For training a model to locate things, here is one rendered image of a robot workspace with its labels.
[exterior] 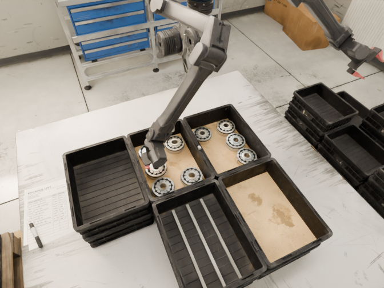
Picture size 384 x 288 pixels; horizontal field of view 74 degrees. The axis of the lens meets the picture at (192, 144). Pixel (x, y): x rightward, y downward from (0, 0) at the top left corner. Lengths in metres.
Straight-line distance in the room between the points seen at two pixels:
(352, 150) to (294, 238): 1.23
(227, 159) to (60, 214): 0.86
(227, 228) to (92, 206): 0.60
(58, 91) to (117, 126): 1.70
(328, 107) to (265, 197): 1.31
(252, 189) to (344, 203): 0.51
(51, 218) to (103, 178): 0.31
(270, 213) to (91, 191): 0.81
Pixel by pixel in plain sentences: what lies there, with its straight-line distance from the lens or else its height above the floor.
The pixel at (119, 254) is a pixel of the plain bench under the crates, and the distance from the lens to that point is 1.26.
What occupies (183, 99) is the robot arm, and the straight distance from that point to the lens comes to 0.90.
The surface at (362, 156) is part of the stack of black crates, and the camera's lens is 2.27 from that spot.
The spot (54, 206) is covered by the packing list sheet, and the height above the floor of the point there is 0.70.
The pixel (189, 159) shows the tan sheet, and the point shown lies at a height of 0.83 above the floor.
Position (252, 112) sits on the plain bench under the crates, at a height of 0.70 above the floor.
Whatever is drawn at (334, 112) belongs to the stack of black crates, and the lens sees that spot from 2.33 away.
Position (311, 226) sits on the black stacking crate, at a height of 0.85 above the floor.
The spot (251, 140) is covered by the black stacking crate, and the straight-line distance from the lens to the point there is 1.34.
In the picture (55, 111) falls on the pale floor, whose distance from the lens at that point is 3.04.
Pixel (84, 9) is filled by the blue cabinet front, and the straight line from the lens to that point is 2.79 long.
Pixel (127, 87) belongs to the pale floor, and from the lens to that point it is 3.09.
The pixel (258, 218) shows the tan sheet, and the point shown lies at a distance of 1.18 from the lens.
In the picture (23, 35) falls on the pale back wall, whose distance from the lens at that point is 3.83.
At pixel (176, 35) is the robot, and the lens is 1.98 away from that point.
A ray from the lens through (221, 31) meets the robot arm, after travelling 0.86.
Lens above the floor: 1.88
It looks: 51 degrees down
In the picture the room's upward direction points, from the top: 2 degrees clockwise
